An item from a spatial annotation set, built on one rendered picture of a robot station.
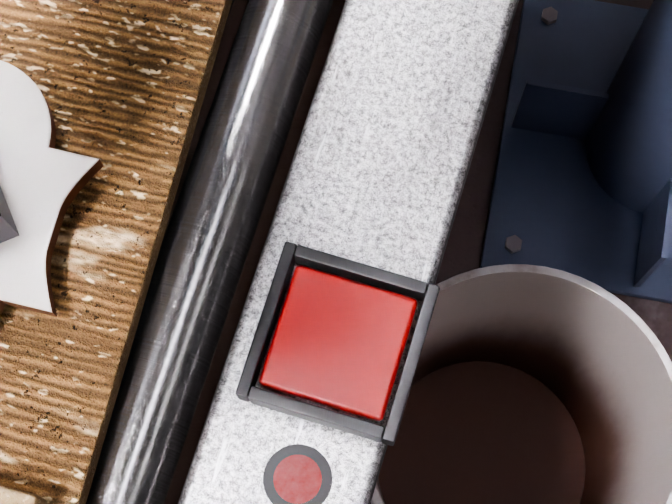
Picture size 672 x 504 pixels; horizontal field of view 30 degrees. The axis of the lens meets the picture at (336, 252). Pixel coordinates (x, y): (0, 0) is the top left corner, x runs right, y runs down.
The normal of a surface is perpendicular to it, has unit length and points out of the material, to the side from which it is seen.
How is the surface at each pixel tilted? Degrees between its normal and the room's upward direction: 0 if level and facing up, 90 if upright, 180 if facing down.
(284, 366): 0
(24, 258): 0
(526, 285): 87
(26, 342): 0
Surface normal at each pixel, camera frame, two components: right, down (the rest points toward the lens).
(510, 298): -0.02, 0.95
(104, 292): -0.01, -0.25
